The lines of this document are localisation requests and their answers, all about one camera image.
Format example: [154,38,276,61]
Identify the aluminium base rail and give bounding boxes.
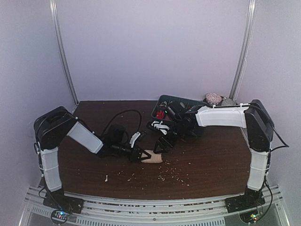
[23,185,286,226]

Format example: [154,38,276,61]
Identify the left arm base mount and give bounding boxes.
[43,196,84,214]

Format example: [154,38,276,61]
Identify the aluminium corner post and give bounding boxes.
[229,0,257,100]
[49,0,79,106]

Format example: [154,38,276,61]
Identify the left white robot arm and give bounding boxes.
[34,106,152,209]

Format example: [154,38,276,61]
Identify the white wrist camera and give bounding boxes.
[150,121,170,135]
[129,131,141,148]

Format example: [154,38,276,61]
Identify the red socks in box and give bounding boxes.
[156,110,166,119]

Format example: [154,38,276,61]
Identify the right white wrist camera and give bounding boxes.
[150,121,170,135]

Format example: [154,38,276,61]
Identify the pink patterned bowl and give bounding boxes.
[206,93,222,105]

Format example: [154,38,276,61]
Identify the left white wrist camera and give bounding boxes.
[129,131,141,148]

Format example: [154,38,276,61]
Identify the green divided storage box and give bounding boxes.
[147,95,204,137]

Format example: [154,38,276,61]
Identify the right aluminium corner post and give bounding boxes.
[229,0,257,100]

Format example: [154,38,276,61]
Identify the beige striped sock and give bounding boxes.
[149,150,163,164]

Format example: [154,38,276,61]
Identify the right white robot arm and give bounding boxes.
[147,99,289,208]

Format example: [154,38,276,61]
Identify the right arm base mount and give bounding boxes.
[225,194,266,213]

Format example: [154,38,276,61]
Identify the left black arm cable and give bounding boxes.
[101,109,143,137]

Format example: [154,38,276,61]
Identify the left aluminium corner post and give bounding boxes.
[49,0,79,106]

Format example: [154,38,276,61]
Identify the white striped cup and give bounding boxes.
[221,98,236,106]

